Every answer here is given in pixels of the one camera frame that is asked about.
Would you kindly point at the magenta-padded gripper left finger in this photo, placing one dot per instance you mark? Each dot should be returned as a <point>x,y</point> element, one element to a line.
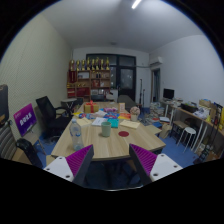
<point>58,166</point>

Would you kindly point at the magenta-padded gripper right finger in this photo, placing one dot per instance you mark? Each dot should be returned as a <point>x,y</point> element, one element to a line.
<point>165,166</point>

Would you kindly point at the clear plastic water bottle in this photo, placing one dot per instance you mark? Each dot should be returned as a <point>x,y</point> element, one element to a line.
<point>76,136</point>

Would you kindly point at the white round stool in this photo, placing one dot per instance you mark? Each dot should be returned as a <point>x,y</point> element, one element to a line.
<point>190,130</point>

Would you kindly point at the black office chair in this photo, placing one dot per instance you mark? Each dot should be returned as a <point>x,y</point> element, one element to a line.
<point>50,116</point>

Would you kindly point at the cream book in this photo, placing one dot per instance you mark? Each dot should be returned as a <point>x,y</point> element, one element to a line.
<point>84,122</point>

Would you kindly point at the flat round red coaster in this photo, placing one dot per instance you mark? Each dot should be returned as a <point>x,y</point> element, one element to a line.
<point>123,134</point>

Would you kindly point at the pale yellow envelope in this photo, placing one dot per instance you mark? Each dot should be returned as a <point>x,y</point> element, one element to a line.
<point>130,124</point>

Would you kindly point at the pile of books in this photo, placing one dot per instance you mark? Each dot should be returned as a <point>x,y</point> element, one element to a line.
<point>156,111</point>

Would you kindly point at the striped grey chair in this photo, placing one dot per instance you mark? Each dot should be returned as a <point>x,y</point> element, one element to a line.
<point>7,143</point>

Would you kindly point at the blue magazine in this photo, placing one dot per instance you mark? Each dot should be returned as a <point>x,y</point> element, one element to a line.
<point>86,116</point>

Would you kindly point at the purple sign board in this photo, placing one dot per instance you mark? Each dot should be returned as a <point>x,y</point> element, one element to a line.
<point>25,119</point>

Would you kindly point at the pale green cup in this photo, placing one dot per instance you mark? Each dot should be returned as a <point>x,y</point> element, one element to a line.
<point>106,130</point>

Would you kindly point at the white printed booklet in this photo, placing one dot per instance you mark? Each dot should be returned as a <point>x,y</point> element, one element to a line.
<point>98,121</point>

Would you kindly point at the cluttered wooden side desk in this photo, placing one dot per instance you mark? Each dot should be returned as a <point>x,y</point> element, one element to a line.
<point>200,116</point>

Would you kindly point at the pink flowers in white pot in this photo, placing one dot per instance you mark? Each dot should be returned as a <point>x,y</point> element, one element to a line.
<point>134,111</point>

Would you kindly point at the orange book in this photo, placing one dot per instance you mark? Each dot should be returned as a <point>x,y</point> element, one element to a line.
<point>124,116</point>

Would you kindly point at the small white side table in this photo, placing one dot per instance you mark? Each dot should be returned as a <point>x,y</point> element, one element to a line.
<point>69,100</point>

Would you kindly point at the yellow gift box red ribbon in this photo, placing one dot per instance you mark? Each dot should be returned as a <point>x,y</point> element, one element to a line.
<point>90,108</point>

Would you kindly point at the white paper sheet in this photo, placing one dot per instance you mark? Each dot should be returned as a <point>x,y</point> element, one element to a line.
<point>100,113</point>

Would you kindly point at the black computer monitor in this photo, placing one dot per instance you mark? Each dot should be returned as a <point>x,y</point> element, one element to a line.
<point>168,93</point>

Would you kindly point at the small orange standing box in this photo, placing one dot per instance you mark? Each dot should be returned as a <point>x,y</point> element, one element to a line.
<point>121,107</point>

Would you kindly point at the blue colourful book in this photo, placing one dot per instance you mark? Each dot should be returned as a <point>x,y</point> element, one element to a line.
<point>111,115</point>

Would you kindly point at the black tripod stand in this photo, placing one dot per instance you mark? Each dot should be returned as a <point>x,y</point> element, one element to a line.
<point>141,95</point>

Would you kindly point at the pink flat pack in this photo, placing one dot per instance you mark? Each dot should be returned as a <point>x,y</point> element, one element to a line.
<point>110,109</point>

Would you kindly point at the wooden shelf unit with trophies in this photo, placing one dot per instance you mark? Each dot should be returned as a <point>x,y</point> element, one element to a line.
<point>88,80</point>

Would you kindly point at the black framed glass door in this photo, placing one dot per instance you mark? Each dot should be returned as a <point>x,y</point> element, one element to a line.
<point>126,78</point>

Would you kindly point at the ceiling light tube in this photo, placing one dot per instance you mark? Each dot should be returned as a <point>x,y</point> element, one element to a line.
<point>136,4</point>

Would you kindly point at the white wall air conditioner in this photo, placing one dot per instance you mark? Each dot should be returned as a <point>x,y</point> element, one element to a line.
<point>156,60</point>

